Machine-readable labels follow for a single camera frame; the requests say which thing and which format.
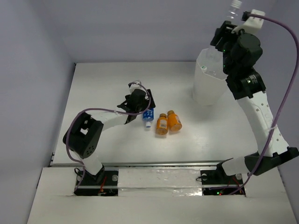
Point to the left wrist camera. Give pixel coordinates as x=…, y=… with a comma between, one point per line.
x=134, y=85

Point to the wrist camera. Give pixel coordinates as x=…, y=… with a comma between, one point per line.
x=251, y=25
x=134, y=85

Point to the aluminium rail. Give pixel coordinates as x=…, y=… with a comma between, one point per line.
x=142, y=164

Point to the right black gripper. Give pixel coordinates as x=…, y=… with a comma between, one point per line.
x=225, y=31

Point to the translucent white bin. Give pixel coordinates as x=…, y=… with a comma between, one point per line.
x=207, y=89

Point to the blue label clear bottle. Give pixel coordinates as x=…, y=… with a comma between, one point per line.
x=148, y=117

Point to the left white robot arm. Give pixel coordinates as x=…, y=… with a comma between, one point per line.
x=83, y=135

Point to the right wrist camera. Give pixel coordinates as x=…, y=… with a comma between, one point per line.
x=251, y=25

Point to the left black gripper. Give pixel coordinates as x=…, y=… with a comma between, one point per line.
x=149, y=100

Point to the clear bottle white cap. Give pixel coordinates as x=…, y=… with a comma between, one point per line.
x=213, y=61

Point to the crushed clear bottle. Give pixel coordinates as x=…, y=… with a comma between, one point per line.
x=233, y=9

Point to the orange juice bottle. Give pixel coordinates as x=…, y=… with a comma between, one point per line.
x=173, y=121
x=162, y=124

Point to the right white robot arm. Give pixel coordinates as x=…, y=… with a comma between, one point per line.
x=241, y=50

